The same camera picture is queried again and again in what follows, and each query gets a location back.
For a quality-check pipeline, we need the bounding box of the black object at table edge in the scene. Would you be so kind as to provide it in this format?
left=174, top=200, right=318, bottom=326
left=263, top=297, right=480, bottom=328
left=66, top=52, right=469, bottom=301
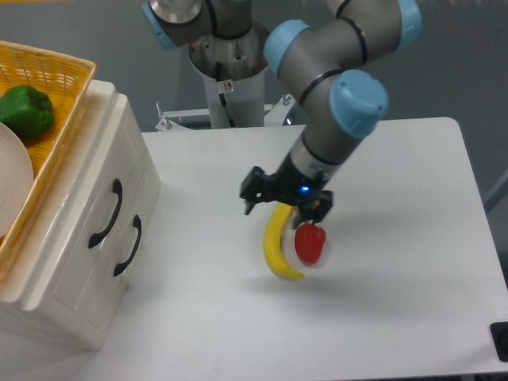
left=490, top=321, right=508, bottom=363

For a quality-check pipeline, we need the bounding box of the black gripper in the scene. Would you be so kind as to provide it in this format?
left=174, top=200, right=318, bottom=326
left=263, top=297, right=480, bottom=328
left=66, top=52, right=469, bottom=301
left=240, top=155, right=334, bottom=229

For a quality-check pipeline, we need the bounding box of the yellow banana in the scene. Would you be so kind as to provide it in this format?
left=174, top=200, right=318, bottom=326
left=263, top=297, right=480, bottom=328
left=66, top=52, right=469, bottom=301
left=263, top=203, right=304, bottom=281

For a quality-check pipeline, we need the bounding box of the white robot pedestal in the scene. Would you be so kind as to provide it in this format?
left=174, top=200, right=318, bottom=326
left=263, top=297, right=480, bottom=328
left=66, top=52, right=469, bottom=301
left=156, top=21, right=295, bottom=132

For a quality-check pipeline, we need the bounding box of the yellow woven basket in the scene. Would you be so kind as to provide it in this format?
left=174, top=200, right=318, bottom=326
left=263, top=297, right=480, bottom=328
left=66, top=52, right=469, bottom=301
left=1, top=40, right=96, bottom=274

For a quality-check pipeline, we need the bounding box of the white drawer cabinet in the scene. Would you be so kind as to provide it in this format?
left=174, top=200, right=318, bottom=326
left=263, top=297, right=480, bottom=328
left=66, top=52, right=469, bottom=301
left=1, top=80, right=160, bottom=349

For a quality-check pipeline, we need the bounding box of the black bottom drawer handle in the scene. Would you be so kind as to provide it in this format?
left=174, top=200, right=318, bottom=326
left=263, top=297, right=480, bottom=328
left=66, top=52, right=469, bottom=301
left=113, top=214, right=143, bottom=277

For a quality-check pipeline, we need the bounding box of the green bell pepper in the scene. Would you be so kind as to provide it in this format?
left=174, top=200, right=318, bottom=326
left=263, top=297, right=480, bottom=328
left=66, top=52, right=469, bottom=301
left=1, top=85, right=54, bottom=140

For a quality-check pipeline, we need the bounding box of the red bell pepper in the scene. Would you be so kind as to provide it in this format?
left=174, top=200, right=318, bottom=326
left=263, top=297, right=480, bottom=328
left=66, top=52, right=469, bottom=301
left=294, top=223, right=327, bottom=264

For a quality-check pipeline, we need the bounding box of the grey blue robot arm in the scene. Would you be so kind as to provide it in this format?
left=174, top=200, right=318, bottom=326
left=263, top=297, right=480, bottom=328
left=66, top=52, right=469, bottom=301
left=142, top=1, right=422, bottom=225

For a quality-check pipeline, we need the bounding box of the white plate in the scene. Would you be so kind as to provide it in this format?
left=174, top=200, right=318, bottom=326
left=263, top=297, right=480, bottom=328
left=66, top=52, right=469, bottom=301
left=0, top=124, right=34, bottom=237

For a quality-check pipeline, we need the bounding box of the white top drawer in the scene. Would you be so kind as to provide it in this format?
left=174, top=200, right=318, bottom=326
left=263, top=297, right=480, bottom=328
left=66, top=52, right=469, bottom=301
left=25, top=94, right=160, bottom=315

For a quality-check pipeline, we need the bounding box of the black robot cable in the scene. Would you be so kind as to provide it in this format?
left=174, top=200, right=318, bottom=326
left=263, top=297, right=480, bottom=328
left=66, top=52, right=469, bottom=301
left=215, top=61, right=238, bottom=129

